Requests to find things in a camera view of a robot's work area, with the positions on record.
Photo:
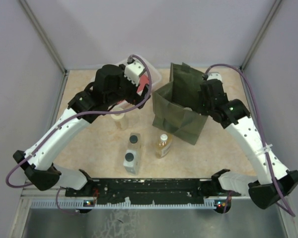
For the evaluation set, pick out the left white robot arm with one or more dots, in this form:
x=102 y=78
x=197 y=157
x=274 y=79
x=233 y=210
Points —
x=38 y=161

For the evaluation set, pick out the right aluminium frame post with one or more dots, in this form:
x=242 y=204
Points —
x=261 y=33

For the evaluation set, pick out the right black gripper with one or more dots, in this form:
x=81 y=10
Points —
x=200 y=102

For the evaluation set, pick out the aluminium frame post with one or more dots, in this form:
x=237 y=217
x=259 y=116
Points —
x=261 y=33
x=42 y=35

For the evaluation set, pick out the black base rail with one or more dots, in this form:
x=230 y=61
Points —
x=146 y=191

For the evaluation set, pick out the clear square bottle front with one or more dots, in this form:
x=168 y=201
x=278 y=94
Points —
x=132 y=160

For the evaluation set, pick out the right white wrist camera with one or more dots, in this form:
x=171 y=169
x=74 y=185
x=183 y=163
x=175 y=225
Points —
x=214 y=75

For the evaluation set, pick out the olive green canvas bag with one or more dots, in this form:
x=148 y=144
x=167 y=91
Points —
x=168 y=102

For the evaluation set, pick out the clear square bottle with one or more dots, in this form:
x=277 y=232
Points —
x=132 y=160
x=134 y=141

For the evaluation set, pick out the red cloth in basket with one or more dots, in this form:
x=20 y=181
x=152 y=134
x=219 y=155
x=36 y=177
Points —
x=143 y=81

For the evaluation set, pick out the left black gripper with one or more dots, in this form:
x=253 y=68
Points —
x=133 y=98

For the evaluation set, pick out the amber liquid bottle white cap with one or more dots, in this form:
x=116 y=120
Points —
x=163 y=145

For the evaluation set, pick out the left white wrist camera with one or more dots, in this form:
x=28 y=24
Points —
x=133 y=71

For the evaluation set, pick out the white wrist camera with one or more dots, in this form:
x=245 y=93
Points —
x=133 y=71
x=214 y=75

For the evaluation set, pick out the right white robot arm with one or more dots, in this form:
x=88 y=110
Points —
x=273 y=180

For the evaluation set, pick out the left aluminium frame post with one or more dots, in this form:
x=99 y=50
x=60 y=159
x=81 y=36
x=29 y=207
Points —
x=42 y=35

